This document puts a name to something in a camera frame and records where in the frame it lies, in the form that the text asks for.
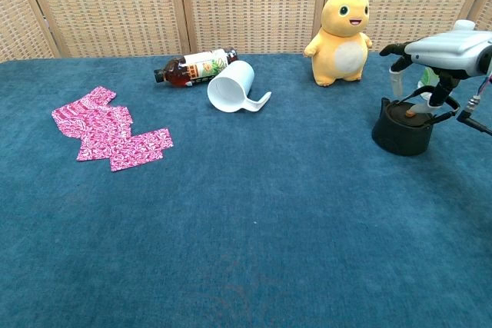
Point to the blue table cloth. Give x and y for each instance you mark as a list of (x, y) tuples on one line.
[(246, 209)]

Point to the clear water bottle green label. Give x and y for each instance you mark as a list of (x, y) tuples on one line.
[(464, 25)]

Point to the brown tea bottle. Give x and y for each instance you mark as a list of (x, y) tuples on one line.
[(180, 70)]

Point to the yellow plush toy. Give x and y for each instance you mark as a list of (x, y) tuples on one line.
[(340, 36)]

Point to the pink patterned cloth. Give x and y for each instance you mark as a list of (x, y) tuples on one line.
[(111, 132)]

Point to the black teapot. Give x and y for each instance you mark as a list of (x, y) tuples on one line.
[(399, 140)]

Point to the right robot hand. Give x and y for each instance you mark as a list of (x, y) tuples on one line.
[(446, 49)]

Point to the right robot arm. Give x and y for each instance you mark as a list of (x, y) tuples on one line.
[(486, 60)]

